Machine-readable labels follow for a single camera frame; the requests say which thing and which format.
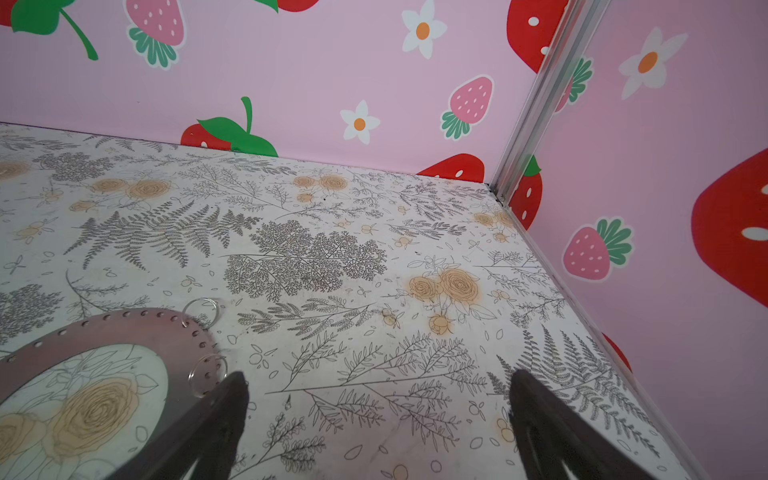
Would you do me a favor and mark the aluminium corner post right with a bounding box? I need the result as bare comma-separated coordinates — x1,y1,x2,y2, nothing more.
490,0,610,206

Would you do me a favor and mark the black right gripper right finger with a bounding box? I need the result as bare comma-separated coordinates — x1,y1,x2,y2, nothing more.
509,369,651,479

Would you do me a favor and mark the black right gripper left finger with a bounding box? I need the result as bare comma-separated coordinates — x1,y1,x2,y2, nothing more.
110,371,249,480

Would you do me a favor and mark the small split key ring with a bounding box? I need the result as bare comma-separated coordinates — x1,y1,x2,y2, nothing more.
181,297,221,330

